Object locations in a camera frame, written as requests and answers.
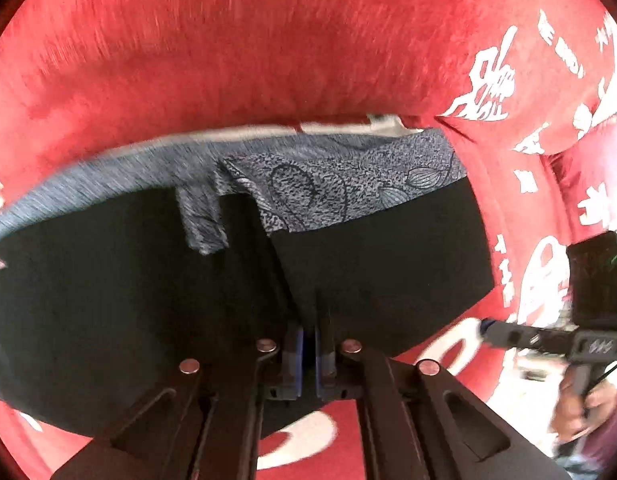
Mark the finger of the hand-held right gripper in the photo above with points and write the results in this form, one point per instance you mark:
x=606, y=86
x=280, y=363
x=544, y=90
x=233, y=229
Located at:
x=528, y=336

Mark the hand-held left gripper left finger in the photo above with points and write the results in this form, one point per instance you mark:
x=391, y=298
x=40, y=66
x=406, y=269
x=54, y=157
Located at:
x=291, y=360

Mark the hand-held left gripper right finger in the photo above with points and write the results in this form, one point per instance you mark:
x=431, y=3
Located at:
x=322, y=360

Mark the black pants with floral trim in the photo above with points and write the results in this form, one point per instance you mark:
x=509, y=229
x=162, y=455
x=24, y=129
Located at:
x=113, y=285

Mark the person's right hand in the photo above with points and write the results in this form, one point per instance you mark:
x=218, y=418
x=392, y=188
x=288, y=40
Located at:
x=576, y=415

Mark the red printed blanket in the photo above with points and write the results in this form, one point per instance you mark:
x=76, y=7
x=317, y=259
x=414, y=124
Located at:
x=238, y=35

